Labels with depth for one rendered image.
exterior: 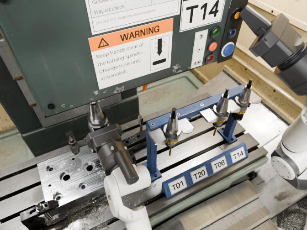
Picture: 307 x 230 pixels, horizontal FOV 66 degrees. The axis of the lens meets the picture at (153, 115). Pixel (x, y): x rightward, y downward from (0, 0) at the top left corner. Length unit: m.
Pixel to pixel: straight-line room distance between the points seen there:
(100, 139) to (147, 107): 1.10
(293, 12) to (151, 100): 1.08
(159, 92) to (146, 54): 1.49
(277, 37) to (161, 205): 0.78
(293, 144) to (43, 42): 0.62
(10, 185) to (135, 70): 0.92
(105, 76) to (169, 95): 1.50
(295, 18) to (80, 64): 1.10
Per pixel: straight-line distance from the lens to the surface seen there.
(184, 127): 0.86
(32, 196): 1.18
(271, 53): 0.52
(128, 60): 0.45
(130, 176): 0.63
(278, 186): 1.42
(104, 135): 0.77
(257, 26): 0.54
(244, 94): 0.97
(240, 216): 1.29
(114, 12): 0.40
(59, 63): 0.41
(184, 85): 2.03
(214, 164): 1.12
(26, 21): 0.38
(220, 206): 1.25
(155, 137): 0.83
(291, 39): 0.54
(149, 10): 0.42
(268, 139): 1.50
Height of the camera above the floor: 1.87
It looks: 47 degrees down
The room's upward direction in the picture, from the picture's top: straight up
